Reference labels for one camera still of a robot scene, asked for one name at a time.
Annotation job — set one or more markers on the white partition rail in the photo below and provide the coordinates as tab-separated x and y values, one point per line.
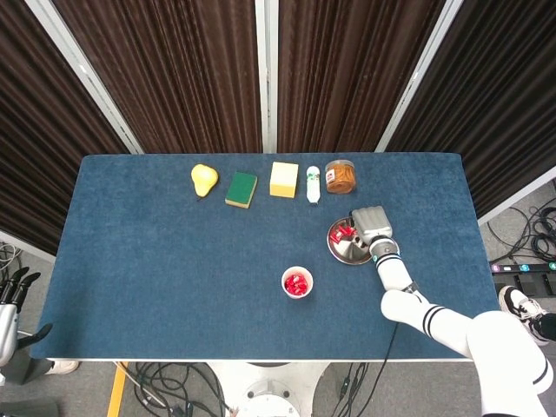
26	247
517	196

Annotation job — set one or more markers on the yellow pear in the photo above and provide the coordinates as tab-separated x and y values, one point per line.
203	180

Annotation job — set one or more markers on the black foot pedal unit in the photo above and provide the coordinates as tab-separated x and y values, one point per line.
525	280

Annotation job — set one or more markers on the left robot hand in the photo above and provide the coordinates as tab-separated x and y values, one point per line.
8	330

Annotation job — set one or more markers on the blue fabric table mat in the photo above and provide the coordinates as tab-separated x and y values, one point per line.
174	260

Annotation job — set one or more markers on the white partition post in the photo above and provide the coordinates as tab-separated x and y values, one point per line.
419	76
89	78
266	87

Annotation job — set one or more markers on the white shoe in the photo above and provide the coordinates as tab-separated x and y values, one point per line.
63	367

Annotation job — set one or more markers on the dark trouser leg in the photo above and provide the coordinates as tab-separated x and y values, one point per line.
547	326

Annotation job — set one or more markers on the white paper cup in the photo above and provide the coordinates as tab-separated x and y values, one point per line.
297	298

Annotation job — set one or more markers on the white and black sneaker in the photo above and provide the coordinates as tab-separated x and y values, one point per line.
519	308

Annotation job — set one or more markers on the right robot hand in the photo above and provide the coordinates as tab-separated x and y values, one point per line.
373	223

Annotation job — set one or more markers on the round metal plate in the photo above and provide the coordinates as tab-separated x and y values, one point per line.
345	254

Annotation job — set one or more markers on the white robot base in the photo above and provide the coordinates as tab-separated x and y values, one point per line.
269	391

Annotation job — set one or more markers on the green and yellow sponge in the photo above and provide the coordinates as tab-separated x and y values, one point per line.
241	189

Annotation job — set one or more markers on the red candy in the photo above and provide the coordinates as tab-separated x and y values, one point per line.
291	286
336	236
302	286

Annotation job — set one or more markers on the yellow floor tape strip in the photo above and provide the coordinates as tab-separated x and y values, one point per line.
117	391

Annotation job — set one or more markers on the small white bottle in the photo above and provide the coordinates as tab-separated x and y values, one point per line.
313	184

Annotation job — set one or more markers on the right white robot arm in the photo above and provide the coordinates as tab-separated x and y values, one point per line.
393	273

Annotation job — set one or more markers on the grey trouser leg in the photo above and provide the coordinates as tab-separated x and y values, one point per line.
30	371

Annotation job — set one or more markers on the clear jar of orange snacks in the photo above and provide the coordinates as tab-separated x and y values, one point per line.
341	178

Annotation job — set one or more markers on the yellow and white sponge block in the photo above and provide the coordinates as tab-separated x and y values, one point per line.
284	178

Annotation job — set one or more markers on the brown pleated curtain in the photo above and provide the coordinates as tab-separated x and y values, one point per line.
347	65
499	87
174	65
35	130

